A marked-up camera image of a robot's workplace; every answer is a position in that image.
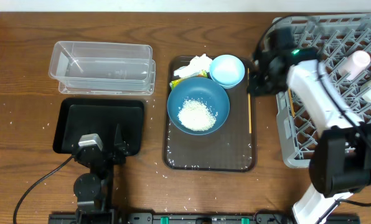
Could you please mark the pile of white rice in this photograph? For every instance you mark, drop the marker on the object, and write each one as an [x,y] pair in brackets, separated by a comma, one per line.
[196,116]

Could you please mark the light blue small bowl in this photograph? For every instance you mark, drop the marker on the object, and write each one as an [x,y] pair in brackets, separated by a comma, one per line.
[227,70]

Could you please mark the clear plastic bin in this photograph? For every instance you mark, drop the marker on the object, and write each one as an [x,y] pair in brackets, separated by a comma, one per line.
[74,55]

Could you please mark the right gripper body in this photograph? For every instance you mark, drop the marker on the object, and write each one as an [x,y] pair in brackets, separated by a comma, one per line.
[267,84]

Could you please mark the wooden chopstick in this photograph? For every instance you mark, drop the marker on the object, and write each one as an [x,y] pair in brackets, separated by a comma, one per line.
[249,105]
[291,102]

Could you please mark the grey dishwasher rack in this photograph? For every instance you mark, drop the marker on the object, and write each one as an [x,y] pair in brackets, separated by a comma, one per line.
[339,37]

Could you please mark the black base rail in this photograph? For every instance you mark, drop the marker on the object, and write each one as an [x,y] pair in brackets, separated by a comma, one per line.
[115,217]

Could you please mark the black plastic bin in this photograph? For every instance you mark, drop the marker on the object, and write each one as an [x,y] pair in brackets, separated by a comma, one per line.
[81,116]

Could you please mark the pink cup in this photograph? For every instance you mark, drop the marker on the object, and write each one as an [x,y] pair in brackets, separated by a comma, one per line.
[355,64]

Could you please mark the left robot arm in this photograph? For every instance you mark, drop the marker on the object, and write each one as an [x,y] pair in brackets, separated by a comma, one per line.
[94,189]

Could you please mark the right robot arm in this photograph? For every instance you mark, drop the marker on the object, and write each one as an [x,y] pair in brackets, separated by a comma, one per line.
[341,163]

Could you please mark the crumpled white tissue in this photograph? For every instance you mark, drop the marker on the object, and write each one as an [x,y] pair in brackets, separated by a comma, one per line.
[195,66]

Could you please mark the yellow green wrapper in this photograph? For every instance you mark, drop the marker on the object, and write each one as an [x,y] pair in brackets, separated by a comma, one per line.
[174,83]

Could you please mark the dark brown serving tray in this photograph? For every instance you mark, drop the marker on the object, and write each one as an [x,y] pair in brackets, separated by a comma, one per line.
[231,148]

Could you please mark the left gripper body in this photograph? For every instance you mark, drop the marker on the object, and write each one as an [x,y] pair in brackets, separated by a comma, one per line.
[111,162]

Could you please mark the dark blue bowl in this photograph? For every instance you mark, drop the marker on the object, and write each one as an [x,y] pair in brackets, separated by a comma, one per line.
[202,90]

